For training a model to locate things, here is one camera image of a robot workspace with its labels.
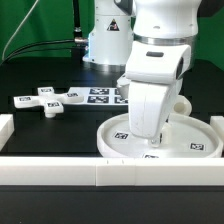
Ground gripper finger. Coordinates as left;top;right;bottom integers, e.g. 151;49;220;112
150;139;160;148

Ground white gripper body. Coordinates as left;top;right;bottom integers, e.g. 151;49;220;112
117;42;191;139

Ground white round table top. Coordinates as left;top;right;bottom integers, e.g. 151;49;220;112
97;113;223;158

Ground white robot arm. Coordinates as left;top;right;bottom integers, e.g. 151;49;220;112
83;0;202;145

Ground white marker sheet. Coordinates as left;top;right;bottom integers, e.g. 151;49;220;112
63;87;128;106

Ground white right barrier block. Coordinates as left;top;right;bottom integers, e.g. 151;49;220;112
210;116;224;149

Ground white barrier block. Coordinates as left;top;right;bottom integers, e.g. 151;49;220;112
210;116;224;149
0;114;14;151

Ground white cross-shaped table base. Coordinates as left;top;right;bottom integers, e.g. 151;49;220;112
14;87;84;118

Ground white left barrier block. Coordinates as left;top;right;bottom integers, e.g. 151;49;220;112
0;114;14;151

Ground black vertical cable connector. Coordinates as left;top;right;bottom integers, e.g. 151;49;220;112
72;0;82;61

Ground grey cable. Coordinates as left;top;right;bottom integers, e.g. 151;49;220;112
1;0;40;62

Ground white front barrier wall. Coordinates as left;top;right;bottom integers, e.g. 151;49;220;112
0;157;224;186

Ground black cable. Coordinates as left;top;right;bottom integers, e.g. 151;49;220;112
0;39;88;66

